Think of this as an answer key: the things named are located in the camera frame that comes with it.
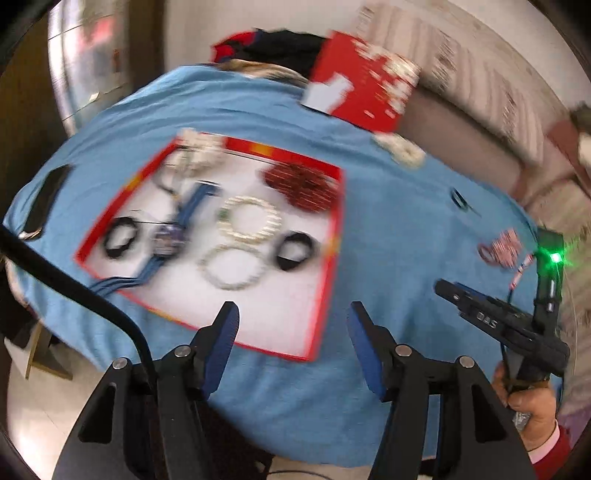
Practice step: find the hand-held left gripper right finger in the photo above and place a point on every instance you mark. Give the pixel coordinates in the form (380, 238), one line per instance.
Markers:
(369, 350)

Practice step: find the silver metal cabinet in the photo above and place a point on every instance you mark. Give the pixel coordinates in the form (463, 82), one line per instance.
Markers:
(92, 60)

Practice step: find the black thick scrunchie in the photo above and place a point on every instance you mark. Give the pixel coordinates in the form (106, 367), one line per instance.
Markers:
(281, 261)

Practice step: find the red floral box lid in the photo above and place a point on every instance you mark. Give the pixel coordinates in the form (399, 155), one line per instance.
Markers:
(369, 92)

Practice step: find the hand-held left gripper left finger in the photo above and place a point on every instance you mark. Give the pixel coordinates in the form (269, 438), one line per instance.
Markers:
(221, 341)

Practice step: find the pile of dark clothes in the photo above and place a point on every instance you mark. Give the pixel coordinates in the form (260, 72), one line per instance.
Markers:
(277, 46)

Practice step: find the red gingham scrunchie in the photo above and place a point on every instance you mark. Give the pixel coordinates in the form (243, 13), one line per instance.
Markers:
(503, 249)

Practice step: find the person's right hand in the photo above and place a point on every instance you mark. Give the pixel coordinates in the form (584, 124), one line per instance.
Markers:
(531, 410)

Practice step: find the red box tray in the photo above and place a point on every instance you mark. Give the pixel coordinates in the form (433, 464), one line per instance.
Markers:
(286, 314)

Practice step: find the striped floral pillow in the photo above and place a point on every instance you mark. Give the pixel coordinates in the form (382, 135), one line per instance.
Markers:
(485, 69)

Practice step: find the black phone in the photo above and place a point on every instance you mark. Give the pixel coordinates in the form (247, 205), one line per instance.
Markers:
(46, 203)

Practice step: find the red polka dot scrunchie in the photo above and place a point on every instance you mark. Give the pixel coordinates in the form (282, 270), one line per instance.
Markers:
(300, 184)

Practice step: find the white cherry print scrunchie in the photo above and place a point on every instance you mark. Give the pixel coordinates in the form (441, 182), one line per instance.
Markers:
(198, 152)

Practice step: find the blue towel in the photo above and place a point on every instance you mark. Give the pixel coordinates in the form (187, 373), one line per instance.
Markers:
(392, 230)

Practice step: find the black hair band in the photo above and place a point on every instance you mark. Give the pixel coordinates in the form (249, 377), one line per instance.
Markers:
(111, 244)

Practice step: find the pink striped sofa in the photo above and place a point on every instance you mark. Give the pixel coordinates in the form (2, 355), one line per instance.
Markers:
(568, 152)

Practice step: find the wooden stool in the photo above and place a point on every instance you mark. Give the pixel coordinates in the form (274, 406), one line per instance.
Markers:
(41, 360)

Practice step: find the cream dotted scrunchie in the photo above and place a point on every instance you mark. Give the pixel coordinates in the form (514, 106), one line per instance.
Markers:
(401, 152)

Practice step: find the grey sofa cushion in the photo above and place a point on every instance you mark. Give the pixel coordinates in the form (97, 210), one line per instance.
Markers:
(452, 138)

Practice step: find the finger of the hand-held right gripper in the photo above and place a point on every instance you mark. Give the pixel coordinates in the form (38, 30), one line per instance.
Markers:
(482, 319)
(450, 290)

